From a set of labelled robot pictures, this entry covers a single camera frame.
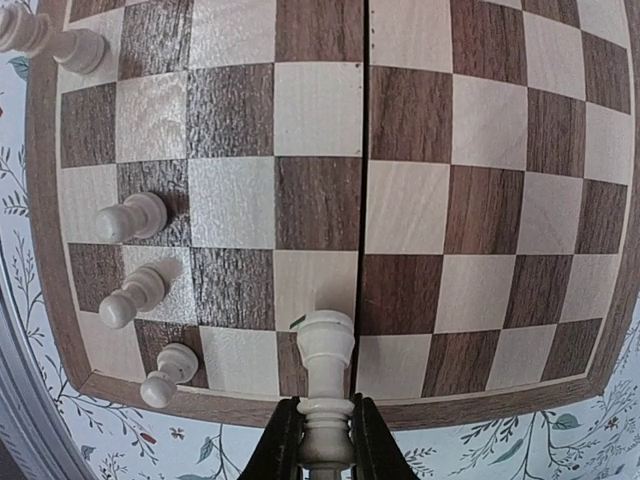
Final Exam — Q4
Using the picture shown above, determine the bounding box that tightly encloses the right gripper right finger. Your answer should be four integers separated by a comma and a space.
351, 393, 415, 480

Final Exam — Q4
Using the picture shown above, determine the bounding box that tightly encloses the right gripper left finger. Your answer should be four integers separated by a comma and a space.
239, 397, 304, 480

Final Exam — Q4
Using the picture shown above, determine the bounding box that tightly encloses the light king piece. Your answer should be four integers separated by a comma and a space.
296, 310, 355, 479

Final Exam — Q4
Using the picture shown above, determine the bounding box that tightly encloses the light pawn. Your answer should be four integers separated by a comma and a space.
99, 266, 167, 329
140, 343, 199, 409

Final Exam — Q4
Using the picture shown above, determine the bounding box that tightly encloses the light chess piece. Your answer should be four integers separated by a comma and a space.
95, 192, 168, 243

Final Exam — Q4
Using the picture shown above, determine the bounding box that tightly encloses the wooden chess board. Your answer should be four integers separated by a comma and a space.
26, 1, 639, 429

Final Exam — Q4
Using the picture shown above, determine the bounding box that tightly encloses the light queen piece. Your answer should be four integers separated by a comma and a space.
50, 29, 107, 75

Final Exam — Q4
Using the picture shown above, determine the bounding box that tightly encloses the light rook corner piece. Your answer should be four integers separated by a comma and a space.
0, 4, 51, 58

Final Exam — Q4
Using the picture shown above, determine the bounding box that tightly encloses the floral patterned table mat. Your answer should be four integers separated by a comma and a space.
1, 53, 639, 479

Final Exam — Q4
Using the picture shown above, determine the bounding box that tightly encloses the front aluminium rail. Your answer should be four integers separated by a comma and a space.
0, 284, 96, 480

